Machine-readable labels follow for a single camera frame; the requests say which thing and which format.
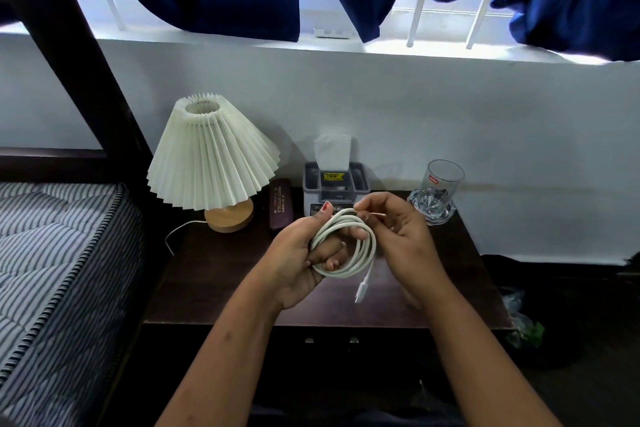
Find person's right hand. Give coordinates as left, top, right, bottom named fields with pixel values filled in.
left=352, top=191, right=449, bottom=310

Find person's left hand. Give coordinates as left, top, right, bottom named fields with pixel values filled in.
left=255, top=200, right=371, bottom=312

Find white charging cable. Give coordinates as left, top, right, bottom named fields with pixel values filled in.
left=309, top=207, right=389, bottom=304

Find dark maroon glasses case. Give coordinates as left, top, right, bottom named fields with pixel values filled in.
left=268, top=178, right=293, bottom=232

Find clear drinking glass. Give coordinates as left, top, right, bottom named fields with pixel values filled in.
left=417, top=159, right=466, bottom=212

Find white grey tissue box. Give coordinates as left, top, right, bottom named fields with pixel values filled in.
left=302, top=161, right=371, bottom=218

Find white tissue stack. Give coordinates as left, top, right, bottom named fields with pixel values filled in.
left=313, top=133, right=353, bottom=173

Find person's right forearm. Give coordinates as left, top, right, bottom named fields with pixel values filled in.
left=425, top=286, right=563, bottom=427

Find person's left forearm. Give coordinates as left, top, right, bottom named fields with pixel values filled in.
left=155, top=269, right=301, bottom=427

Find dark wooden bedside table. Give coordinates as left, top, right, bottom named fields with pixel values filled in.
left=142, top=189, right=516, bottom=332

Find black trash bin plastic liner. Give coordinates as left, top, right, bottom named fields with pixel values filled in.
left=495, top=254, right=586, bottom=368

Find person's dark trousers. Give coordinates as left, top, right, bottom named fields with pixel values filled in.
left=249, top=391, right=469, bottom=427

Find clear glass coaster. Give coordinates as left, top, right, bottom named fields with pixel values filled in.
left=405, top=189, right=459, bottom=226

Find cream pleated table lamp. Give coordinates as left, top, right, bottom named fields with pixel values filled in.
left=146, top=93, right=281, bottom=234

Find striped mattress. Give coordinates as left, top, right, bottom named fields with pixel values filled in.
left=0, top=181, right=146, bottom=427

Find thin white lamp cord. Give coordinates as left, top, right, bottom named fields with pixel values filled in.
left=165, top=219, right=209, bottom=258

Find dark wooden bed frame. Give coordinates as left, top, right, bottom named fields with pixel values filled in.
left=0, top=0, right=153, bottom=187

